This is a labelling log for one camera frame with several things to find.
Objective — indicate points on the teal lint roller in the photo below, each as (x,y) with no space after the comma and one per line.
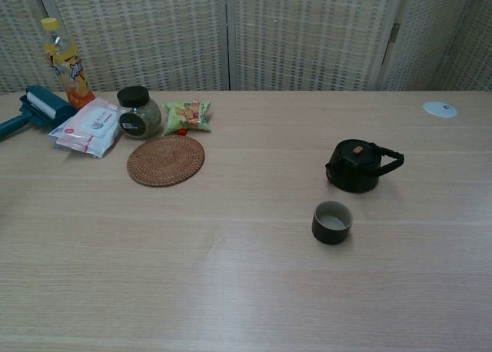
(42,106)

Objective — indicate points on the green snack bag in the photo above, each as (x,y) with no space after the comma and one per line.
(188,115)

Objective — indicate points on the glass jar with black lid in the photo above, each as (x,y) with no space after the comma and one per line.
(140,119)

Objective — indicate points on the woven folding screen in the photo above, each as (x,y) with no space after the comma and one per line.
(153,37)

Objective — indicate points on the orange drink bottle yellow cap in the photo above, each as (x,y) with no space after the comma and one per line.
(71,71)

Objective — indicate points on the pink wet wipes pack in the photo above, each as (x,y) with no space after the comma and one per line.
(90,127)

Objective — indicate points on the grey round bowl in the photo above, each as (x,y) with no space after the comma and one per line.
(330,235)

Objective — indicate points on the brass screen hinge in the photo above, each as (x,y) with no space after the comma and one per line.
(395,32)

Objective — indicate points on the round woven rattan coaster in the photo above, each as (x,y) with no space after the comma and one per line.
(165,161)

